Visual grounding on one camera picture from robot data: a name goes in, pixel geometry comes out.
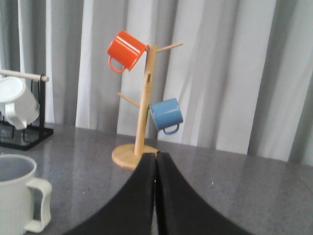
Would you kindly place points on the orange enamel mug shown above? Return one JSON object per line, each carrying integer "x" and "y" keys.
{"x": 125, "y": 49}

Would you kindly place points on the wooden mug tree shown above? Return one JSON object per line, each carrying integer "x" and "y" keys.
{"x": 129, "y": 155}

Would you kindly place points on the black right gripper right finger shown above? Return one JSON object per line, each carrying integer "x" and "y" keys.
{"x": 180, "y": 210}

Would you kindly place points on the grey pleated curtain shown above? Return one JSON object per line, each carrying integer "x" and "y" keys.
{"x": 243, "y": 76}

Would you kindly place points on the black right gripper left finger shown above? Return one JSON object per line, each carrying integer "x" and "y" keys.
{"x": 130, "y": 211}

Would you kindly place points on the white HOME mug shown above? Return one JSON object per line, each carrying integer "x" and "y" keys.
{"x": 18, "y": 183}

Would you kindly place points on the white ribbed mug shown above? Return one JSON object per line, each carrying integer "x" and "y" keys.
{"x": 17, "y": 103}

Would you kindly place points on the blue enamel mug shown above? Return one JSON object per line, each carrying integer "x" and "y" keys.
{"x": 167, "y": 116}

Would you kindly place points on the black wire mug rack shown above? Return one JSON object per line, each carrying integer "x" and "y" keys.
{"x": 35, "y": 132}

